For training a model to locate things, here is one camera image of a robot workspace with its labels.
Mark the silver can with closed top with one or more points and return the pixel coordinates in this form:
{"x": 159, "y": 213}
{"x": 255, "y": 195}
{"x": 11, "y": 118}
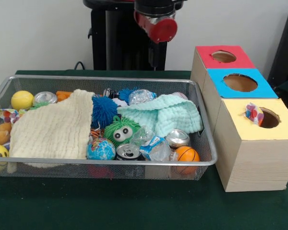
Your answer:
{"x": 177, "y": 138}

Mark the plain yellow ball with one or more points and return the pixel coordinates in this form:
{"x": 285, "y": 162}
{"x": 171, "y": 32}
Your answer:
{"x": 22, "y": 100}

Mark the colourful polka dot cloth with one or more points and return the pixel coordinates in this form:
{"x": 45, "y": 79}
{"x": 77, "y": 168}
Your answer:
{"x": 253, "y": 114}

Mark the clear mesh bin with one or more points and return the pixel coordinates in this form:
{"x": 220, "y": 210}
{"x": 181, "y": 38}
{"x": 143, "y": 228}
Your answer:
{"x": 62, "y": 170}

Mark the silver can with open top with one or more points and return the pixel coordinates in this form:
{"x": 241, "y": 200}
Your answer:
{"x": 128, "y": 152}

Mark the small orange basketball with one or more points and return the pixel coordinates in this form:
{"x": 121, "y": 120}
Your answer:
{"x": 187, "y": 154}

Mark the wooden box with three holes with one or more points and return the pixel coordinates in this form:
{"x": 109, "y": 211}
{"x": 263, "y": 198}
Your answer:
{"x": 252, "y": 158}

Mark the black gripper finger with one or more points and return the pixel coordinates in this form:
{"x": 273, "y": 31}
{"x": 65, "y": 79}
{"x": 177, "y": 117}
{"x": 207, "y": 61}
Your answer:
{"x": 153, "y": 55}

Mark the cream yellow cloth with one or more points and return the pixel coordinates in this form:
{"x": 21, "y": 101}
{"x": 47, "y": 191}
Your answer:
{"x": 53, "y": 127}

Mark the mint green cloth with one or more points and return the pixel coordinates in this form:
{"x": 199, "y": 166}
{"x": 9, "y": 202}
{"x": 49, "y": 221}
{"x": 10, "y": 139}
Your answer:
{"x": 168, "y": 115}

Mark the globe print ball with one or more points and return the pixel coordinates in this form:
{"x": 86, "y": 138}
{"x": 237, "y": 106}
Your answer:
{"x": 100, "y": 149}

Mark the green fuzzy toy with eyes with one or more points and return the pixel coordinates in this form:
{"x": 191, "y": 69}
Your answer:
{"x": 121, "y": 130}

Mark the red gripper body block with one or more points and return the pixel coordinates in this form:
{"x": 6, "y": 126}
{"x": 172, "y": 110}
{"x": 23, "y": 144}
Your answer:
{"x": 161, "y": 31}

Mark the blue spiky ball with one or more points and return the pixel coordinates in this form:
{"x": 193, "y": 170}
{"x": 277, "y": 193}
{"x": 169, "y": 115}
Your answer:
{"x": 104, "y": 110}

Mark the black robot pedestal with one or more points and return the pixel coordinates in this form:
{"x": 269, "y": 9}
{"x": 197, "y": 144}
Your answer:
{"x": 115, "y": 38}

